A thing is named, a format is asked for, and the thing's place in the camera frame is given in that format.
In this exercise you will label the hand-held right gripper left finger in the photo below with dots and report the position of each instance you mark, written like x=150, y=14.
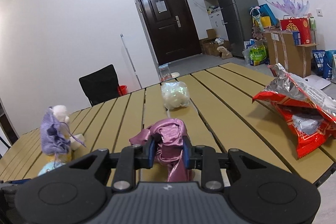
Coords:
x=151, y=154

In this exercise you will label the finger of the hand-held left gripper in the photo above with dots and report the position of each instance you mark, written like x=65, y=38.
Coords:
x=10, y=187

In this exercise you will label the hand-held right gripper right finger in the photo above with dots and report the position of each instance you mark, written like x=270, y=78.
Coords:
x=185, y=154

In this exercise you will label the pink satin cloth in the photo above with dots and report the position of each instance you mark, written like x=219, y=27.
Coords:
x=168, y=134

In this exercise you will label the light blue plush toy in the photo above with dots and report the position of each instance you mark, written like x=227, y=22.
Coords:
x=48, y=168

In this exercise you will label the white crumpled plastic bag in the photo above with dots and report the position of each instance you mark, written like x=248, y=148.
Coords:
x=174, y=98

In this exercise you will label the tan folding table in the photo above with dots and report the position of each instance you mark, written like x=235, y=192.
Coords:
x=236, y=113

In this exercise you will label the purple knitted doll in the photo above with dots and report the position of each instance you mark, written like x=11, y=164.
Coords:
x=52, y=132

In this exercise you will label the red bucket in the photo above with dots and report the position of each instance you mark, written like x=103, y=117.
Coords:
x=123, y=90

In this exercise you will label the clear plastic container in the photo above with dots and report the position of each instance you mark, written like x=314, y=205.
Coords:
x=166, y=71

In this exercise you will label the black folding chair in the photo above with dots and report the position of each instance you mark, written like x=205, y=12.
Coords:
x=99, y=84

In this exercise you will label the white mop stick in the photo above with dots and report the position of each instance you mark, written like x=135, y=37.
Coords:
x=131, y=61

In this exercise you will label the tan slipper boot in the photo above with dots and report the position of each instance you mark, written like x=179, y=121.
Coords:
x=225, y=53

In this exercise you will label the open cardboard box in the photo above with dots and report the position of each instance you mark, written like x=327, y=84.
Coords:
x=208, y=48

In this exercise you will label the dark brown door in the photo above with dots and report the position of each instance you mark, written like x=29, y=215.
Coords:
x=168, y=37

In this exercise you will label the green rice bag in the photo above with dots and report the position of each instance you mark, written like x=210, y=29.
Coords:
x=258, y=56

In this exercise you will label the red snack bag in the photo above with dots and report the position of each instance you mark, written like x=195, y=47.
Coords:
x=309, y=140

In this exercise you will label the brown plush toy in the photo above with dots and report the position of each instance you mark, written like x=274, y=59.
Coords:
x=257, y=33

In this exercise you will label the large cardboard box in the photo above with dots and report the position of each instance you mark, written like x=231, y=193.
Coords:
x=286, y=56

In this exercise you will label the grey refrigerator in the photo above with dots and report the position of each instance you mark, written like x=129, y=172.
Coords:
x=233, y=16

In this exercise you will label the white bathroom scale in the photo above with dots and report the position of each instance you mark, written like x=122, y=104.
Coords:
x=319, y=82

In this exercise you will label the blue gift bag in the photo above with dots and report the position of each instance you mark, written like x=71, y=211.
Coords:
x=267, y=12

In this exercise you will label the blue printed bag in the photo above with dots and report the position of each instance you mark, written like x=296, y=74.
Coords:
x=321, y=61

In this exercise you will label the red gift box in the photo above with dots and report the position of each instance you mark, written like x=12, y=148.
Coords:
x=296, y=29

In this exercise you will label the purple splash decoration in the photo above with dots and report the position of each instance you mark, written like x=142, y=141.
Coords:
x=291, y=7

